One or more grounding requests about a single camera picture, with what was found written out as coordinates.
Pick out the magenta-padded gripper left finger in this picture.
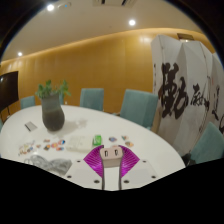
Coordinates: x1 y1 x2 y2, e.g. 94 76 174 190
64 144 105 191

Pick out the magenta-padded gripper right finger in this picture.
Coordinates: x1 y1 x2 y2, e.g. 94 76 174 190
118 144 160 191

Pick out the small white charger block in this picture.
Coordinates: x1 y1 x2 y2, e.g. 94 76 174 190
99 145 124 191

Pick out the small green box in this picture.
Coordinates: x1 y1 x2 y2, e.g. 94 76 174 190
92 134 103 147

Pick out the white flat box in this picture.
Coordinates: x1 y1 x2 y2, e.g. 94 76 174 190
65 134 95 153

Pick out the group of teal chairs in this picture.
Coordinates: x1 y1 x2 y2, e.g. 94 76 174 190
0 87 224 166

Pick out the black bag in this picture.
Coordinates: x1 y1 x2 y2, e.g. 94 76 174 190
180 152 194 167

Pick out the grey ribbed pot with plant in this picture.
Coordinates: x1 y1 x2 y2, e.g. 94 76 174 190
35 79 72 132

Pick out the colourful sticker sheet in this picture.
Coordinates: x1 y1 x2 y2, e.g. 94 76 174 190
18 140 42 157

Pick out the white calligraphy folding screen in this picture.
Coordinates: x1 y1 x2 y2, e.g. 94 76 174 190
150 34 224 158

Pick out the group of ceiling lights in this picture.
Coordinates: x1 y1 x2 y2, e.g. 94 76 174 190
17 3 137 57

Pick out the ceiling air vent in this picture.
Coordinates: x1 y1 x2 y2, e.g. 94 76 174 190
92 0 138 8

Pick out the black wall screen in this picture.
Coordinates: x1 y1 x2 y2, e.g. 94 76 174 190
0 70 20 113

